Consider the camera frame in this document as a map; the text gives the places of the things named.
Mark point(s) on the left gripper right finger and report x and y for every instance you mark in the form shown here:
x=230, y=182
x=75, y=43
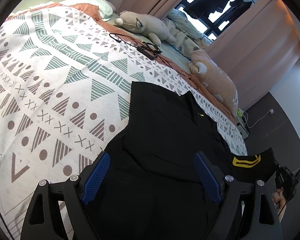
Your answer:
x=246, y=211

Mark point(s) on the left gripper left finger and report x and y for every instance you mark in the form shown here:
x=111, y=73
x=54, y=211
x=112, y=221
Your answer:
x=43, y=218

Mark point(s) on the black shirt with yellow trim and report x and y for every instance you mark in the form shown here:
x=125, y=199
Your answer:
x=152, y=189

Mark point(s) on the right hand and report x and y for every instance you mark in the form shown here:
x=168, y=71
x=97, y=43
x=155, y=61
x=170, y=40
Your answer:
x=280, y=203

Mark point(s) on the white bedside cabinet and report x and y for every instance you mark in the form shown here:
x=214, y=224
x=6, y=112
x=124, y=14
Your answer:
x=242, y=126

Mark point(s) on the orange printed long pillow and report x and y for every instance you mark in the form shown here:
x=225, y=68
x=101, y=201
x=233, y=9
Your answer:
x=214, y=79

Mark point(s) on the pink curtain right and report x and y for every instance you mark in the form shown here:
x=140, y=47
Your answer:
x=257, y=50

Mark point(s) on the white patterned bed blanket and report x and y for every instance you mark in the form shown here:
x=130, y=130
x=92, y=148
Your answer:
x=65, y=85

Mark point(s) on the light green crumpled quilt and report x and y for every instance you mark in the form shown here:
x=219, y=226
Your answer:
x=187, y=37

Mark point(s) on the beige plush toy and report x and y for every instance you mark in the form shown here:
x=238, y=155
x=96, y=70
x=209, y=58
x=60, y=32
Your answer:
x=146, y=25

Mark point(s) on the dark hanging garment at window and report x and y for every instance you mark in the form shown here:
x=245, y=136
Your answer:
x=214, y=9

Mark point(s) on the white pillow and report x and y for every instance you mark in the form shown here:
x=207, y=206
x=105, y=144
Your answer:
x=105, y=8

